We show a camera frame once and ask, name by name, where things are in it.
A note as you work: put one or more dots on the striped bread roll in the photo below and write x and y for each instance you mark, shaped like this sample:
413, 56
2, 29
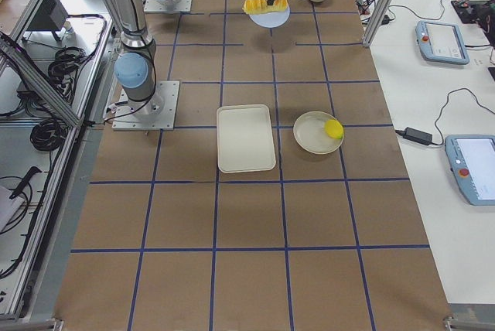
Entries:
259, 7

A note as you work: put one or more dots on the blue plate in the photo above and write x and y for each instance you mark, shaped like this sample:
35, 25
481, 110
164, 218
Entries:
271, 19

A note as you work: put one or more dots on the cream shallow dish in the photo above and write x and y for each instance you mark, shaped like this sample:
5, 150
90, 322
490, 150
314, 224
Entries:
309, 133

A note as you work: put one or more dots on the yellow lemon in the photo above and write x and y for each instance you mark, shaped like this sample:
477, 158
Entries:
334, 129

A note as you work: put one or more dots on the cream rectangular tray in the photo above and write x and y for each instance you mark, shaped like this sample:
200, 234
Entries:
244, 139

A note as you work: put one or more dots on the left teach pendant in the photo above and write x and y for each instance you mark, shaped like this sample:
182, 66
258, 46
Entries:
441, 43

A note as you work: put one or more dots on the teach pendant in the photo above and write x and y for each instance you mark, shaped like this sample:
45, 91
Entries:
471, 159
441, 43

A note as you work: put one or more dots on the black power adapter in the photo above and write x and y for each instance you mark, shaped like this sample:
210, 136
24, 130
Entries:
417, 136

